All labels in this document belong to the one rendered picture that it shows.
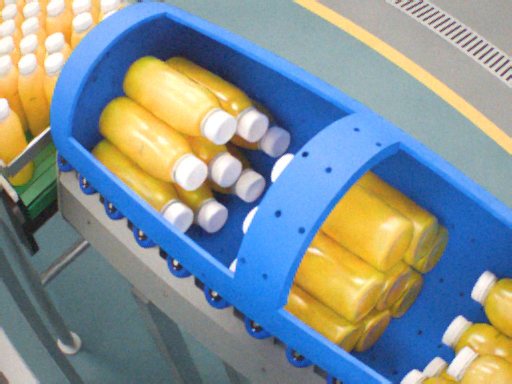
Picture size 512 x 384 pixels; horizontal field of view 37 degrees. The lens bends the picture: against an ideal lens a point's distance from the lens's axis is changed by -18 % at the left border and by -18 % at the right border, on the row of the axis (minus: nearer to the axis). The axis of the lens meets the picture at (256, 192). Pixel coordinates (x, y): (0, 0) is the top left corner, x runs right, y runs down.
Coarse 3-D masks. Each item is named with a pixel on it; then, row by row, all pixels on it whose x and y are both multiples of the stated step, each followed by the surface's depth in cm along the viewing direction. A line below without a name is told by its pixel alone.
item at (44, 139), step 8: (48, 128) 138; (40, 136) 137; (48, 136) 139; (32, 144) 136; (40, 144) 138; (48, 144) 140; (24, 152) 136; (32, 152) 137; (40, 152) 139; (16, 160) 135; (24, 160) 137; (8, 168) 134; (16, 168) 136
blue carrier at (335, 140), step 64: (128, 64) 124; (256, 64) 121; (64, 128) 114; (320, 128) 119; (384, 128) 96; (128, 192) 107; (320, 192) 90; (448, 192) 104; (192, 256) 101; (256, 256) 93; (448, 256) 108; (256, 320) 99; (448, 320) 106
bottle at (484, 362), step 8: (472, 360) 85; (480, 360) 84; (488, 360) 84; (496, 360) 83; (504, 360) 83; (464, 368) 85; (472, 368) 84; (480, 368) 83; (488, 368) 82; (496, 368) 82; (504, 368) 82; (464, 376) 85; (472, 376) 83; (480, 376) 82; (488, 376) 82; (496, 376) 81; (504, 376) 81
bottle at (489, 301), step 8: (496, 280) 92; (504, 280) 91; (488, 288) 92; (496, 288) 91; (504, 288) 90; (488, 296) 92; (496, 296) 90; (504, 296) 89; (488, 304) 91; (496, 304) 90; (504, 304) 89; (488, 312) 91; (496, 312) 90; (504, 312) 89; (496, 320) 90; (504, 320) 89; (504, 328) 89
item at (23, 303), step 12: (0, 252) 157; (0, 264) 159; (0, 276) 161; (12, 276) 163; (12, 288) 165; (24, 300) 170; (24, 312) 172; (36, 312) 175; (36, 324) 177; (36, 336) 182; (48, 336) 183; (48, 348) 185; (60, 348) 189; (60, 360) 191; (72, 372) 197
